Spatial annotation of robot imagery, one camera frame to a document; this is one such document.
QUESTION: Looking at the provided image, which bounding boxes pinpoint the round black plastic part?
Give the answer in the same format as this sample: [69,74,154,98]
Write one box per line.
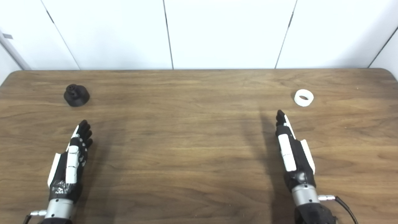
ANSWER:
[64,84,90,107]

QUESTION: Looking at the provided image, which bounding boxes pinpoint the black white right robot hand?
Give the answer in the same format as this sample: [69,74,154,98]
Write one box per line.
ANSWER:
[275,110,317,192]

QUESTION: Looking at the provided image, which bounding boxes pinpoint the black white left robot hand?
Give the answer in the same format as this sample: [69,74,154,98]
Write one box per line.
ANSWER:
[47,119,93,204]

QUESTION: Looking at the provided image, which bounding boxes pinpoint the grey wall corner trim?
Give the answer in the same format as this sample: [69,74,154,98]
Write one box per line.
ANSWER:
[0,30,31,70]

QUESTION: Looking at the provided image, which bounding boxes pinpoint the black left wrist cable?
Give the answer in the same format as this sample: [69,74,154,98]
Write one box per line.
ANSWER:
[23,210,47,224]

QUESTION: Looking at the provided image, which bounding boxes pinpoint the white plastic ring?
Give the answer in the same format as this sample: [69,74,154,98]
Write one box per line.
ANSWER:
[294,89,314,107]

